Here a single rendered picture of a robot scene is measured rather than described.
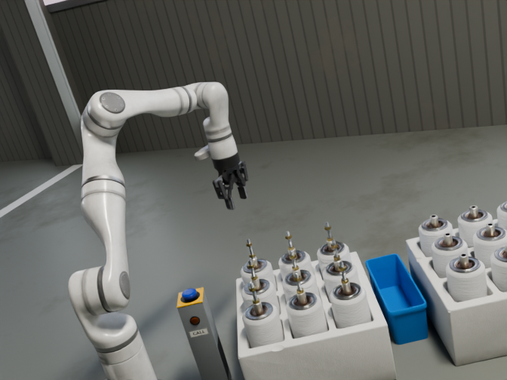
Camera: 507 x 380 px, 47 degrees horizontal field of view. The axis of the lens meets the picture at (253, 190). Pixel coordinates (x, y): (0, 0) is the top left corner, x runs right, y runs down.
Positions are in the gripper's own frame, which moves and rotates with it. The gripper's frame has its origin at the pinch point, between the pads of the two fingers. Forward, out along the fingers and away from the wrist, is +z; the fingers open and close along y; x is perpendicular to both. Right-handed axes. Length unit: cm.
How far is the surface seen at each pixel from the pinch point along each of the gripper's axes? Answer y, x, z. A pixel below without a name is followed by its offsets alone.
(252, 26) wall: 165, 89, -23
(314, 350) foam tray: -19.5, -27.3, 32.5
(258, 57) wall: 165, 90, -4
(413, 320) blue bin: 7, -44, 40
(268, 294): -11.2, -11.1, 23.3
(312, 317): -16.1, -26.7, 24.7
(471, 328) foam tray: 3, -61, 36
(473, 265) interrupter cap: 10, -61, 22
